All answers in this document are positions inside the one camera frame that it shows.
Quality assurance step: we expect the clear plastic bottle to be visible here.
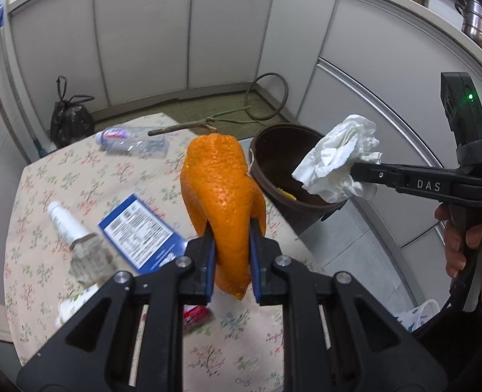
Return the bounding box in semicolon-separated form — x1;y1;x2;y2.
95;126;170;157

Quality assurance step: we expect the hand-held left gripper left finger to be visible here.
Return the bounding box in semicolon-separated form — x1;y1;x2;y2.
16;224;217;392

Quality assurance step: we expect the floral tablecloth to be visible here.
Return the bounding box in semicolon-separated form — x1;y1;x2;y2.
4;112;331;392

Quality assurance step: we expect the wooden stick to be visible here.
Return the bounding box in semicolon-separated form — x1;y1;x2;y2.
148;105;252;137

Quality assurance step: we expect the metal wire ring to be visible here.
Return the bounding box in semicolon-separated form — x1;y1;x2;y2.
244;72;290;122

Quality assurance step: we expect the person's dark clothing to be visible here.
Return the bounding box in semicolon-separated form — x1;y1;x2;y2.
412;294;482;392

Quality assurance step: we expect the crumpled clear plastic wrapper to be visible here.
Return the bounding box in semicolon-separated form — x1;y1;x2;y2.
67;233;117;288

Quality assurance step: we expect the white tube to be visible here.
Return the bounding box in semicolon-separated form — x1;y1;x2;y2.
47;201;99;252

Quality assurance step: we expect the orange peel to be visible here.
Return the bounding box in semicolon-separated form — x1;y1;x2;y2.
179;132;267;301

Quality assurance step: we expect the white tissue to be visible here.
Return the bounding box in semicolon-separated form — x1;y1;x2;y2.
292;114;383;204

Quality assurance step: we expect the white kitchen cabinet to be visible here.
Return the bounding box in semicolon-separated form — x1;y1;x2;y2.
4;0;482;250

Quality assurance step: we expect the black garbage bag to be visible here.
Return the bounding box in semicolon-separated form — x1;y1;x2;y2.
50;75;96;148

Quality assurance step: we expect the person's right hand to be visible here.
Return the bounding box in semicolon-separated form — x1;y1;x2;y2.
434;203;482;309

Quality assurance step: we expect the white plastic bag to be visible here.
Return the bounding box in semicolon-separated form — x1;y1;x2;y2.
392;299;441;333

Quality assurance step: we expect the white printed paper cup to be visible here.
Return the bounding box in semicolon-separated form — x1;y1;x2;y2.
57;288;101;327

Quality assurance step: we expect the blue cardboard box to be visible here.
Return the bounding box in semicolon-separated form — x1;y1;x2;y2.
98;194;198;275

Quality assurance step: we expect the red crumpled wrapper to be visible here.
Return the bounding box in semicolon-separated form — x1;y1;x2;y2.
184;304;211;333

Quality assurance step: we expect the olive floor mat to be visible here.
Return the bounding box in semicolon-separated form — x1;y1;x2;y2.
93;90;299;136

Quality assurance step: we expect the stacked steel steamer pot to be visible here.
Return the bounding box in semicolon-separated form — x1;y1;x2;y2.
455;0;482;63

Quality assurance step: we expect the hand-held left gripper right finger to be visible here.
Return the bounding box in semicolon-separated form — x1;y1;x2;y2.
247;216;448;392

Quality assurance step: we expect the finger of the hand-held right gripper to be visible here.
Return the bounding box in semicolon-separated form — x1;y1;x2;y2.
349;162;461;209

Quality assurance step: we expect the brown plastic bin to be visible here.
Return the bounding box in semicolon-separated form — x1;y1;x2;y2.
249;123;348;233

